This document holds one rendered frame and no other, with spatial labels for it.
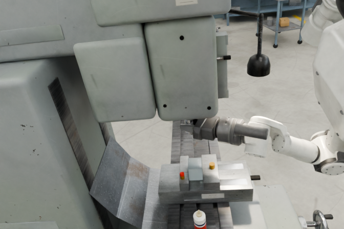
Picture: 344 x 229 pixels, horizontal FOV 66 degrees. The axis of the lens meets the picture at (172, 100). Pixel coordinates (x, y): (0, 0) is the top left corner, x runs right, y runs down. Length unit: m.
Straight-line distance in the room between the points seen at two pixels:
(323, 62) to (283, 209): 0.94
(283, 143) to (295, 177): 1.64
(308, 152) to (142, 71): 0.59
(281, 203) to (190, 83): 0.81
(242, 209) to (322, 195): 1.36
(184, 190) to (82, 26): 0.66
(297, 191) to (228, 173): 1.39
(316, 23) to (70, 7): 0.56
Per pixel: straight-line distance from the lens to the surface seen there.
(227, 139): 0.87
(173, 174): 1.10
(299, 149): 0.94
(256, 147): 0.85
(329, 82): 0.50
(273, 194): 1.40
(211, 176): 1.02
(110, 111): 0.80
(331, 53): 0.50
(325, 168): 0.99
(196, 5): 0.67
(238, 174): 1.09
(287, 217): 1.33
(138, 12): 0.67
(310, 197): 2.43
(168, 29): 0.70
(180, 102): 0.78
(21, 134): 0.81
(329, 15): 0.64
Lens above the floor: 1.78
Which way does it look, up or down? 30 degrees down
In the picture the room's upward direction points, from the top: 8 degrees counter-clockwise
